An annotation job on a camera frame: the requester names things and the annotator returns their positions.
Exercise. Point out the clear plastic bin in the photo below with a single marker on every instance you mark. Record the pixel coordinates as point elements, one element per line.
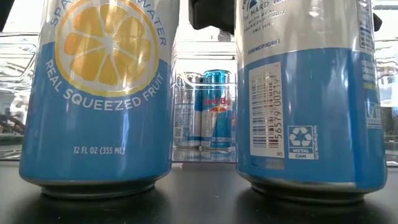
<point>388,77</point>
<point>205,60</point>
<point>15,62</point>

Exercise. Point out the blue silver Red Bull can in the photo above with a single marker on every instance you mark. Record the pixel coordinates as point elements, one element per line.
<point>217,124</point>
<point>186,118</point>

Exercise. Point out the blue white Spindrift can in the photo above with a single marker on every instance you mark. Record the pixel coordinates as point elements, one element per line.
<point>326,124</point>
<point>99,140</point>

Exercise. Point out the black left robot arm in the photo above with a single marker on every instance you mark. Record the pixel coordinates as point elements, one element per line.
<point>5,12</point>

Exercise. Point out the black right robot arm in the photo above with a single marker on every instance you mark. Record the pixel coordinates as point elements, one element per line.
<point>377,21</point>

